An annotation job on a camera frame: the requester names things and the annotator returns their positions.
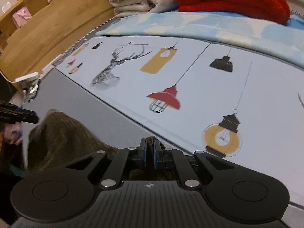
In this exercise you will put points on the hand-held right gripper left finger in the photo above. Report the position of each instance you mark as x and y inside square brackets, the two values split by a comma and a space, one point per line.
[142, 153]

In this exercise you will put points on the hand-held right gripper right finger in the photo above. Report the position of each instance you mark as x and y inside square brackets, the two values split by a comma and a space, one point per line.
[157, 154]

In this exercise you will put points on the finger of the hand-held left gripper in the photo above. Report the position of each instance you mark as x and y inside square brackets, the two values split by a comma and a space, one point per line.
[10, 106]
[22, 119]

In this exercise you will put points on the colourful printed cloth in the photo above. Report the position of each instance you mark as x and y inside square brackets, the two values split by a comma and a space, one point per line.
[11, 134]

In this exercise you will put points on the white power strip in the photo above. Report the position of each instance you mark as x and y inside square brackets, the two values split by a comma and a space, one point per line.
[27, 77]

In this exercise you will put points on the wooden headboard shelf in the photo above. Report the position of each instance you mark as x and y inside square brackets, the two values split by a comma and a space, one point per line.
[59, 33]

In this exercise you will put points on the pink box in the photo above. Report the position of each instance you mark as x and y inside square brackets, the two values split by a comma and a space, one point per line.
[21, 16]

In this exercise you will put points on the light blue patterned blanket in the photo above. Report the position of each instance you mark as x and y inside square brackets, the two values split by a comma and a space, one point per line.
[213, 28]

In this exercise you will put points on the red folded blanket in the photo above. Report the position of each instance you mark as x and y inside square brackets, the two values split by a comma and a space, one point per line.
[228, 0]

